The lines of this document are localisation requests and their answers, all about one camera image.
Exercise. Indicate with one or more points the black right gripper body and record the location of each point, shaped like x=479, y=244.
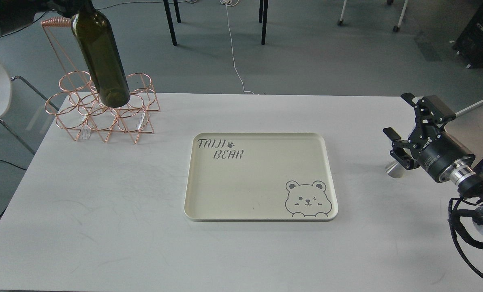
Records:
x=445, y=159

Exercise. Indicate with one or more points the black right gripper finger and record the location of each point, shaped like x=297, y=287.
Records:
x=399, y=147
x=431, y=115

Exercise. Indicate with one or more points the silver metal jigger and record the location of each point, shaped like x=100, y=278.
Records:
x=395, y=170

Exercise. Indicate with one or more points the dark green wine bottle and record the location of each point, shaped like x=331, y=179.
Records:
x=96, y=41

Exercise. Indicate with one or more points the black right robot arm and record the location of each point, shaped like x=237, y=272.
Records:
x=465, y=213

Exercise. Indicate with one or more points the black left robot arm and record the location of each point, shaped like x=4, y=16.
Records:
x=16, y=14

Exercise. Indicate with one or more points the black equipment case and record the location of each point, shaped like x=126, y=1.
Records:
x=469, y=45

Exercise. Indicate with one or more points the white rolling chair legs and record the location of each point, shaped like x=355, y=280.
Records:
x=360, y=11

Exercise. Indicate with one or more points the cream tray with bear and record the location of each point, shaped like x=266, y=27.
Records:
x=260, y=177

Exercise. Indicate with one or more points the black table legs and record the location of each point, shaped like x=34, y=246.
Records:
x=216, y=26

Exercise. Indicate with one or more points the copper wire bottle rack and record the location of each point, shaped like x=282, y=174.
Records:
x=77, y=108

